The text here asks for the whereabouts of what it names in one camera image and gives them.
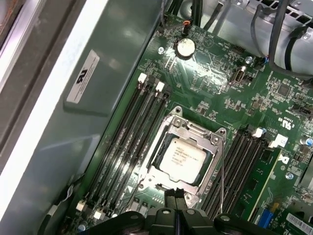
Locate green motherboard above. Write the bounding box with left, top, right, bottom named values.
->
left=80, top=13, right=313, bottom=235

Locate grey open PC case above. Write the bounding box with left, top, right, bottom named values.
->
left=0, top=0, right=313, bottom=235

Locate black cable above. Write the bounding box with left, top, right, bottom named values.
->
left=285, top=25, right=313, bottom=71

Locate RAM slot with white latches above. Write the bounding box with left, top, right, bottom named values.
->
left=75, top=72, right=148, bottom=212
left=93, top=81, right=166, bottom=220

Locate silver CPU chip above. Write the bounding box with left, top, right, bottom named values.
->
left=151, top=139, right=207, bottom=182

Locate RAM slot with black latches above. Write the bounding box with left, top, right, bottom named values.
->
left=84, top=77, right=157, bottom=213
left=104, top=87, right=173, bottom=218

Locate CPU socket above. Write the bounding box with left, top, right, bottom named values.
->
left=139, top=105, right=228, bottom=204

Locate grey cable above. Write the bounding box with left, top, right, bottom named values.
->
left=268, top=0, right=313, bottom=76
left=250, top=0, right=269, bottom=61

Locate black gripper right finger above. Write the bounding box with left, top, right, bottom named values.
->
left=176, top=188, right=255, bottom=235

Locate grey metal disk bay cage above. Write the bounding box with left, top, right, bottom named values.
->
left=210, top=0, right=313, bottom=74

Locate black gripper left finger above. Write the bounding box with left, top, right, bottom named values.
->
left=90, top=188, right=177, bottom=235

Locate white certification sticker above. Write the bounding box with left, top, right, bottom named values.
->
left=66, top=49, right=100, bottom=103

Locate silver coin cell battery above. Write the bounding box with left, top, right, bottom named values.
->
left=174, top=37, right=196, bottom=59

